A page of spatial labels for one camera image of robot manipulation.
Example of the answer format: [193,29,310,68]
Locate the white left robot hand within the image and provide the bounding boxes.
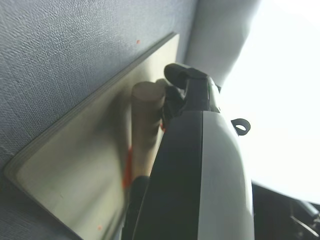
[121,63,255,240]

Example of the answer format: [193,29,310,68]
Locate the wooden rolling pin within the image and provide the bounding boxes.
[131,81,166,181]

